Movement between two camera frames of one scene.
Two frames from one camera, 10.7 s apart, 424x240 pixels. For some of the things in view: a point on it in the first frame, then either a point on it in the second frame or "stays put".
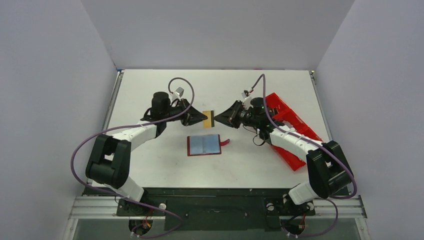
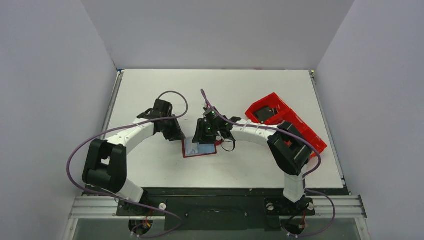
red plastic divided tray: x=284 y=114 stays put
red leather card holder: x=208 y=144 -> x=218 y=143
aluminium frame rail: x=93 y=207 stays put
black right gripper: x=236 y=113 -> x=202 y=133
